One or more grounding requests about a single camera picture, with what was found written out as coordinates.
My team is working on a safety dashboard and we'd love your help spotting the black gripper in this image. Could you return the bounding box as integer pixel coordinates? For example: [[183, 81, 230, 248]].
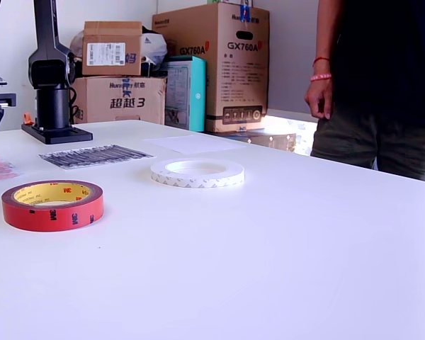
[[0, 92, 17, 161]]

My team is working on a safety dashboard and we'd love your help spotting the red 3M tape roll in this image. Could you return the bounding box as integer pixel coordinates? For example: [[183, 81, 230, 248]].
[[1, 179, 105, 233]]

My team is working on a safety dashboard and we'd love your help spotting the white tape roll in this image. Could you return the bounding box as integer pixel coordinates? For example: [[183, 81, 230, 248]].
[[149, 158, 245, 189]]

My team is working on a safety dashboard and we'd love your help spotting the person's right forearm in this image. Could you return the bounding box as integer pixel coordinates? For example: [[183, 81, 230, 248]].
[[313, 0, 343, 81]]

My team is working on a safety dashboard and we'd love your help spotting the person's right hand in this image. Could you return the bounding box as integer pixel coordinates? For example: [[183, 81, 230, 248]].
[[304, 76, 333, 120]]

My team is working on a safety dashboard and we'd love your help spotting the red scribbled paper sheet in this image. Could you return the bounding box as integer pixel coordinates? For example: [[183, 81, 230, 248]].
[[0, 157, 22, 182]]

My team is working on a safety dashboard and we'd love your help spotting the black scribbled paper sheet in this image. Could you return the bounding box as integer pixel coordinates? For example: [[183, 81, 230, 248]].
[[38, 143, 156, 170]]

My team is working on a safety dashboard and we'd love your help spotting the cardboard box with blue print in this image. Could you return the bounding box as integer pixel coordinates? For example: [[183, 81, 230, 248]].
[[72, 76, 167, 125]]

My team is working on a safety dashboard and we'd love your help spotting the white plastic bag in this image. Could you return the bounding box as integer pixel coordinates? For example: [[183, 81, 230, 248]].
[[141, 26, 169, 65], [69, 30, 85, 60]]

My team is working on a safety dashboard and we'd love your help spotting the cardboard box with shipping label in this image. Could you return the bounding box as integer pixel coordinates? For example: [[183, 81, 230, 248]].
[[81, 20, 143, 77]]

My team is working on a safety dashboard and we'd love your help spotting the blank white paper sheet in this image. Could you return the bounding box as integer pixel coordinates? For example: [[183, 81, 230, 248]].
[[142, 133, 247, 155]]

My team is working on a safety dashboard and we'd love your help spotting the teal product box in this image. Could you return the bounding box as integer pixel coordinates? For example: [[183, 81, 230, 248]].
[[164, 55, 207, 132]]

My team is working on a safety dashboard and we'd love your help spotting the large GX760A cardboard box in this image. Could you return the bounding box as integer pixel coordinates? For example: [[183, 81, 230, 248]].
[[152, 2, 271, 134]]

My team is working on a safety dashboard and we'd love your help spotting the person in green shorts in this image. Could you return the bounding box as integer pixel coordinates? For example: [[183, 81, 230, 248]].
[[310, 0, 425, 185]]

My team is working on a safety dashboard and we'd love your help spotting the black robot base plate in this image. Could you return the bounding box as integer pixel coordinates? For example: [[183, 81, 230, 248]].
[[21, 122, 94, 145]]

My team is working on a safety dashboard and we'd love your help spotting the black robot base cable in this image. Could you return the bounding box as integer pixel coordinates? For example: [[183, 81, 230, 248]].
[[69, 86, 84, 124]]

